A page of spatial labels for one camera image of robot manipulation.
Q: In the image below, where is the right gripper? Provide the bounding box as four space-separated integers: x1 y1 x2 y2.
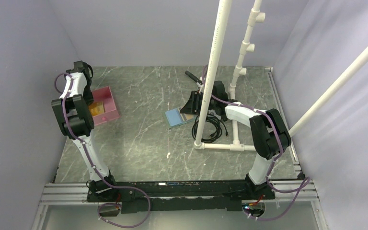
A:
180 91 217 115

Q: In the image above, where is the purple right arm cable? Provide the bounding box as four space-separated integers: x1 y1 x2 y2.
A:
201 65 311 222

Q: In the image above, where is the black foam tube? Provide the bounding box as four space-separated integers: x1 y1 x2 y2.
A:
184 70 203 87

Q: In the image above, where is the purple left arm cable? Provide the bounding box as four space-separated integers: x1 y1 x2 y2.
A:
54 73 151 229

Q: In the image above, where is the pink plastic bin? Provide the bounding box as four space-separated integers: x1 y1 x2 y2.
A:
92 86 120 126

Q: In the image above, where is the stack of credit cards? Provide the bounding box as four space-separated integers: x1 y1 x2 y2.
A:
89 101 105 116

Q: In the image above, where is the orange VIP credit card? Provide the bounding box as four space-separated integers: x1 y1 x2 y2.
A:
183 114 195 121

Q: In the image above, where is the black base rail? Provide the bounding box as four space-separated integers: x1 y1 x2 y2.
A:
87 180 275 214

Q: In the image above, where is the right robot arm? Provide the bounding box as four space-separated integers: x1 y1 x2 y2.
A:
201 81 291 199

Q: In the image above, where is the green card holder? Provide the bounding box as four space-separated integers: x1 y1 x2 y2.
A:
164 107 195 127

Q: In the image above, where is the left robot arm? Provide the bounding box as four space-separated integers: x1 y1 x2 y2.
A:
51 60 119 201

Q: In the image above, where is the coiled black cable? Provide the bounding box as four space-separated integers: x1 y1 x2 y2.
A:
191 114 229 143

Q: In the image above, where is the white PVC pipe frame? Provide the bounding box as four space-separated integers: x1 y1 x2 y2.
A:
194 0 368 151

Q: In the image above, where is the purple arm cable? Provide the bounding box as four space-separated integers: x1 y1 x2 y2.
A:
201 65 311 222
54 73 151 229

